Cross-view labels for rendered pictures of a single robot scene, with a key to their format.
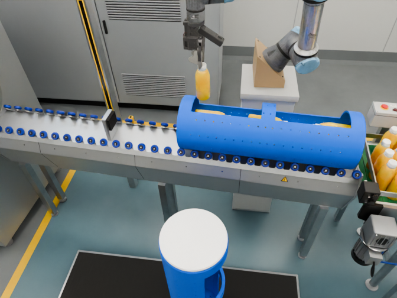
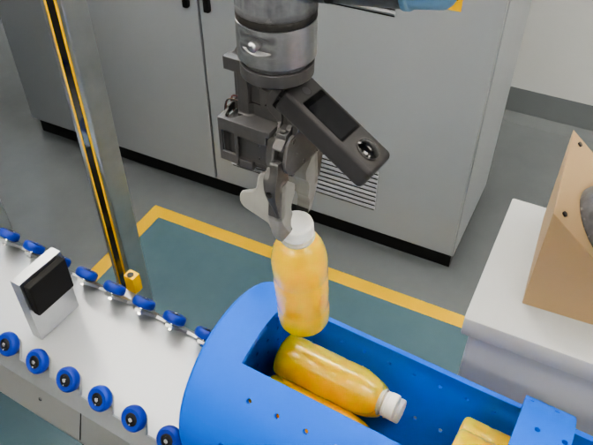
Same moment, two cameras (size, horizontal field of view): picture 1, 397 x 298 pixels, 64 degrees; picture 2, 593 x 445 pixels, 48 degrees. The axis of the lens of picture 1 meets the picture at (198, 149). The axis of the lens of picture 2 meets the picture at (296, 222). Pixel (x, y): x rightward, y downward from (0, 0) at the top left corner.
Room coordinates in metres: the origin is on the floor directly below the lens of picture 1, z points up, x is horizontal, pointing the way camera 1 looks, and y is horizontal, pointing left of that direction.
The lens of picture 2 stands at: (0.75, -0.20, 1.96)
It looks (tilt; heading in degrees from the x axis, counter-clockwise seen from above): 43 degrees down; 18
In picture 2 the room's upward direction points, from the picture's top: straight up
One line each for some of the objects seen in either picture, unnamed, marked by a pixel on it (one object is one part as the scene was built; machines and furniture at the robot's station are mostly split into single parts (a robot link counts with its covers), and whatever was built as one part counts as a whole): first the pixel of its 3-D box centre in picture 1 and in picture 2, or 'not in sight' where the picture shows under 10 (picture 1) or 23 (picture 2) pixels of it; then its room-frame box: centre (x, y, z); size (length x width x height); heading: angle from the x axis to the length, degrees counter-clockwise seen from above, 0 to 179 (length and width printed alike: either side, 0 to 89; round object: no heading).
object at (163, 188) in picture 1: (166, 210); not in sight; (1.26, 0.24, 0.31); 0.06 x 0.06 x 0.63; 77
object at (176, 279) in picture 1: (196, 282); not in sight; (0.65, 0.03, 0.59); 0.28 x 0.28 x 0.88
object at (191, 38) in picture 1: (194, 34); (272, 110); (1.28, 0.00, 1.58); 0.09 x 0.08 x 0.12; 77
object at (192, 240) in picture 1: (193, 237); not in sight; (0.65, 0.03, 1.03); 0.28 x 0.28 x 0.01
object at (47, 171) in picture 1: (49, 176); not in sight; (1.61, 1.16, 0.31); 0.06 x 0.06 x 0.63; 77
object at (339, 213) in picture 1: (357, 178); not in sight; (1.34, -1.07, 0.50); 0.04 x 0.04 x 1.00; 77
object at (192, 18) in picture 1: (195, 15); (274, 39); (1.28, -0.01, 1.66); 0.08 x 0.08 x 0.05
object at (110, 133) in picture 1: (111, 125); (49, 295); (1.39, 0.50, 1.00); 0.10 x 0.04 x 0.15; 167
